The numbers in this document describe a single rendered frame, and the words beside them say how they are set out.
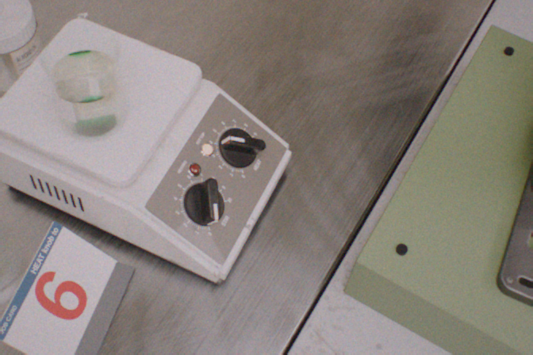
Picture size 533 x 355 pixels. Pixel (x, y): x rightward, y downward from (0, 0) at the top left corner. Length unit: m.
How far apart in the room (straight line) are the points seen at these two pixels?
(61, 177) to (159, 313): 0.12
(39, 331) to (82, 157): 0.12
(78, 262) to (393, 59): 0.35
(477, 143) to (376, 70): 0.15
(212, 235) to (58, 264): 0.11
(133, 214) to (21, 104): 0.12
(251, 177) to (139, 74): 0.12
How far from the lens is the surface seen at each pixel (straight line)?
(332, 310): 0.56
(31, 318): 0.54
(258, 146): 0.56
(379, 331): 0.56
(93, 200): 0.54
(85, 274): 0.56
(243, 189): 0.56
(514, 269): 0.54
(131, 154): 0.52
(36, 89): 0.56
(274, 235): 0.58
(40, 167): 0.55
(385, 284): 0.53
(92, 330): 0.55
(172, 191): 0.53
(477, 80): 0.63
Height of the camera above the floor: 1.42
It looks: 55 degrees down
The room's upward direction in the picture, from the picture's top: 6 degrees clockwise
